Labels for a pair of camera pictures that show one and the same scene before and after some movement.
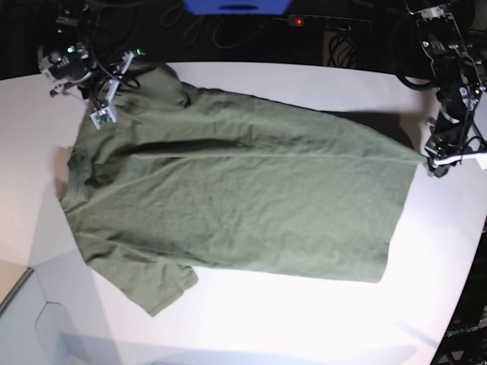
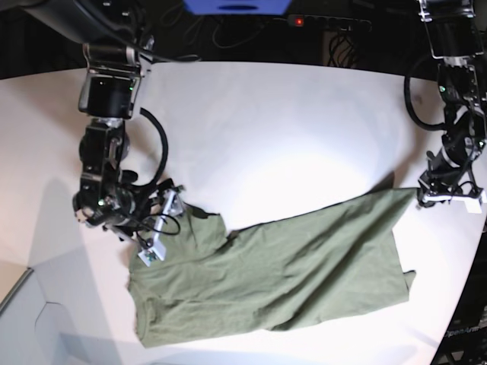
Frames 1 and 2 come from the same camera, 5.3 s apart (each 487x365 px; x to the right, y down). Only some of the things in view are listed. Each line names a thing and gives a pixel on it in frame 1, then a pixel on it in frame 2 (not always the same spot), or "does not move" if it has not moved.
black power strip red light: (329, 22) does not move
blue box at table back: (238, 7) does not move
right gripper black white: (447, 144) → (444, 180)
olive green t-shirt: (185, 179) → (335, 266)
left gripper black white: (74, 66) → (146, 219)
